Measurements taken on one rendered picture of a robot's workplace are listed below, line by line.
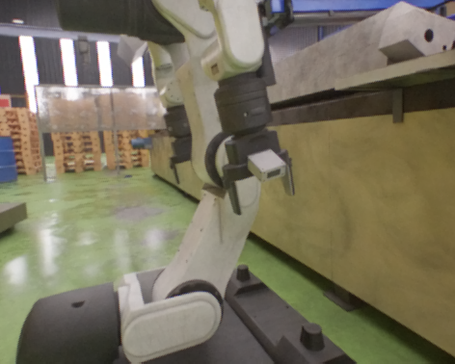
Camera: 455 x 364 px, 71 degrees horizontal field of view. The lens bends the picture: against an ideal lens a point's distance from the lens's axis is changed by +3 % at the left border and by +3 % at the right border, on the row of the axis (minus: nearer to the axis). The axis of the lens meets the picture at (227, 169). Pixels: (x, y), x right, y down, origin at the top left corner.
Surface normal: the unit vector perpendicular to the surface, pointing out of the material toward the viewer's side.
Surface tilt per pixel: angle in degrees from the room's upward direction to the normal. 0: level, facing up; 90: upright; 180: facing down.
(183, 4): 90
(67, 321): 50
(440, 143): 90
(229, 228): 115
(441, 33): 90
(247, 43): 90
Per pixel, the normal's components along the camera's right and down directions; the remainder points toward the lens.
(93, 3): 0.36, 0.49
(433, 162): -0.93, 0.08
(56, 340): 0.20, -0.30
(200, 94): 0.38, 0.07
